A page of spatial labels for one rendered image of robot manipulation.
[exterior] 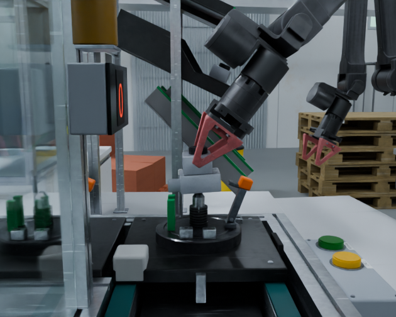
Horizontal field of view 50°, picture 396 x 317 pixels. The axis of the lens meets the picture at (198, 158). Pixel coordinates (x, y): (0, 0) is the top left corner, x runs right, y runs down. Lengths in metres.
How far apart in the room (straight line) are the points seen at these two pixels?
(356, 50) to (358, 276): 0.83
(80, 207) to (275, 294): 0.28
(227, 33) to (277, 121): 7.88
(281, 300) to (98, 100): 0.34
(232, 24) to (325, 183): 3.79
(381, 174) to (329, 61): 4.57
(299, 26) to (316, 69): 8.07
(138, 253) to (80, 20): 0.31
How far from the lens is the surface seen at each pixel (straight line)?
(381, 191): 4.62
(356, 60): 1.34
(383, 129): 4.52
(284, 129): 8.56
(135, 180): 3.92
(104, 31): 0.48
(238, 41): 0.65
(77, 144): 0.49
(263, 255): 0.66
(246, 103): 0.65
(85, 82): 0.44
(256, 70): 0.66
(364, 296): 0.60
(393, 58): 1.40
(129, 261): 0.61
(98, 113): 0.43
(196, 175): 0.67
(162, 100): 0.91
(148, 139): 8.04
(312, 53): 8.73
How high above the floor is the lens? 1.22
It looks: 10 degrees down
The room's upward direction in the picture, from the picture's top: straight up
